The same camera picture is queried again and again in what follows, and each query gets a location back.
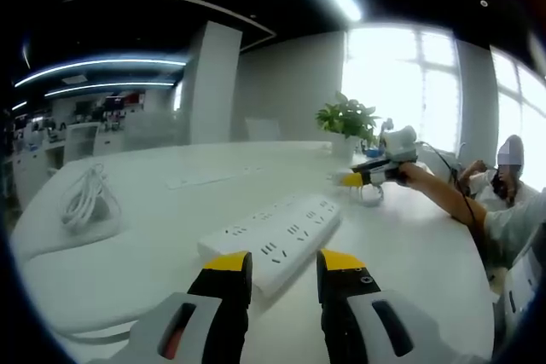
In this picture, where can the white power strip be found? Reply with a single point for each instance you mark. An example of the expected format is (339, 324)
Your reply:
(281, 240)

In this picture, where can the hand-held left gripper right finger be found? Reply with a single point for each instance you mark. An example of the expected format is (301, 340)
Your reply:
(362, 317)

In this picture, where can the white worn device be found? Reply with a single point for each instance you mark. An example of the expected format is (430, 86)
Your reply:
(522, 287)

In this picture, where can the green potted plant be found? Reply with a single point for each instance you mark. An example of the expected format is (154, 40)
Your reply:
(347, 119)

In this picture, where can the white chair back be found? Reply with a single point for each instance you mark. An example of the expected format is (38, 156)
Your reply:
(263, 129)

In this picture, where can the red wall display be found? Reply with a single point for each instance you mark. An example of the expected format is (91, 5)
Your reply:
(121, 104)

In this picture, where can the person's right hand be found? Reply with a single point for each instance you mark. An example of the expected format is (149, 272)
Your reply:
(410, 173)

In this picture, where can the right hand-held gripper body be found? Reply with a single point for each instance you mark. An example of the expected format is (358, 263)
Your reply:
(401, 144)

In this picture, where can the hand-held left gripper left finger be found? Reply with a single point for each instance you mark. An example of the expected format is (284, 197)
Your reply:
(217, 308)

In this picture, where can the person's pale sleeve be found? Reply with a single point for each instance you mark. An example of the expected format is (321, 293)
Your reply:
(512, 227)

